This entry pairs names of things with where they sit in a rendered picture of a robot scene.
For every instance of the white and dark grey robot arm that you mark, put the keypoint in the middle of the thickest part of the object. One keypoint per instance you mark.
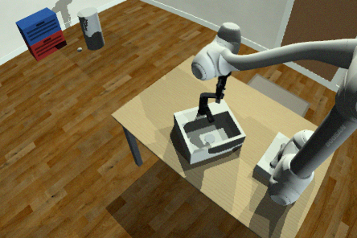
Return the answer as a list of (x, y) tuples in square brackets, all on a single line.
[(307, 150)]

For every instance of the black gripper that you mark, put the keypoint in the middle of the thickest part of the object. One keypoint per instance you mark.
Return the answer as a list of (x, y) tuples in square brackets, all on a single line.
[(220, 87)]

